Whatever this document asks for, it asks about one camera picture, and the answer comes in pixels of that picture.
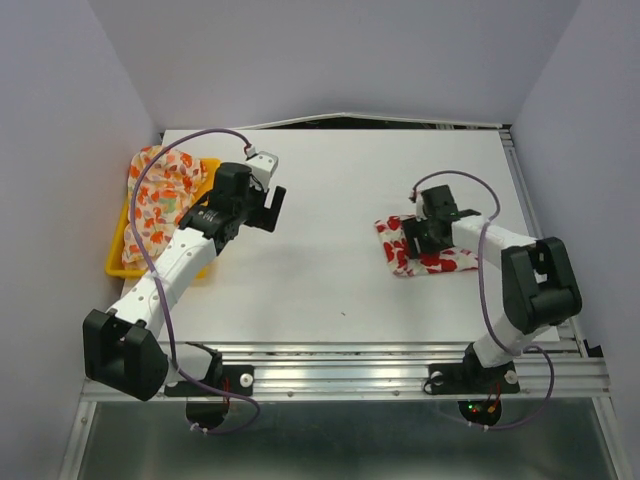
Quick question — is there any white red poppy skirt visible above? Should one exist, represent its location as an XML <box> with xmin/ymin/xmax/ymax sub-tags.
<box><xmin>374</xmin><ymin>215</ymin><xmax>478</xmax><ymax>278</ymax></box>

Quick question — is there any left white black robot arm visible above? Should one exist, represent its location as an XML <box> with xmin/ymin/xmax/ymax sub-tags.
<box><xmin>82</xmin><ymin>152</ymin><xmax>286</xmax><ymax>401</ymax></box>

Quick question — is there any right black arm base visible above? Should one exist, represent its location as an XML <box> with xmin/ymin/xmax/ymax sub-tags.
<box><xmin>423</xmin><ymin>362</ymin><xmax>520</xmax><ymax>396</ymax></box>

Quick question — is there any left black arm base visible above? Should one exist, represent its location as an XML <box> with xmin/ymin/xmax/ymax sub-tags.
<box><xmin>164</xmin><ymin>363</ymin><xmax>255</xmax><ymax>398</ymax></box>

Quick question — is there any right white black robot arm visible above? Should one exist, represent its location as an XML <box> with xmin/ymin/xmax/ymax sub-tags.
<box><xmin>402</xmin><ymin>185</ymin><xmax>582</xmax><ymax>391</ymax></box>

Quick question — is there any orange floral skirt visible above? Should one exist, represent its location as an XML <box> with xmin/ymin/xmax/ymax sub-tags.
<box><xmin>118</xmin><ymin>145</ymin><xmax>217</xmax><ymax>271</ymax></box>

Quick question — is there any yellow plastic tray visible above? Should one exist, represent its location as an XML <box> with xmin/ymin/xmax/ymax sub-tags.
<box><xmin>105</xmin><ymin>149</ymin><xmax>220</xmax><ymax>279</ymax></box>

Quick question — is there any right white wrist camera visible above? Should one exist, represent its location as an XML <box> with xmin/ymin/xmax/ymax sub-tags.
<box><xmin>410</xmin><ymin>190</ymin><xmax>427</xmax><ymax>219</ymax></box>

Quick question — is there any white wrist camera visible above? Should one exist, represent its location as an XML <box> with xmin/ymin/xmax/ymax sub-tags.
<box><xmin>410</xmin><ymin>190</ymin><xmax>427</xmax><ymax>219</ymax></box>
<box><xmin>246</xmin><ymin>150</ymin><xmax>279</xmax><ymax>191</ymax></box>

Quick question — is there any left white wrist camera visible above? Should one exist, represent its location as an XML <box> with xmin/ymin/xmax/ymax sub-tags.
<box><xmin>246</xmin><ymin>150</ymin><xmax>279</xmax><ymax>191</ymax></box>

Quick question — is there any aluminium frame rail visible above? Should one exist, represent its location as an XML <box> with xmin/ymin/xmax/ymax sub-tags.
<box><xmin>82</xmin><ymin>342</ymin><xmax>612</xmax><ymax>402</ymax></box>

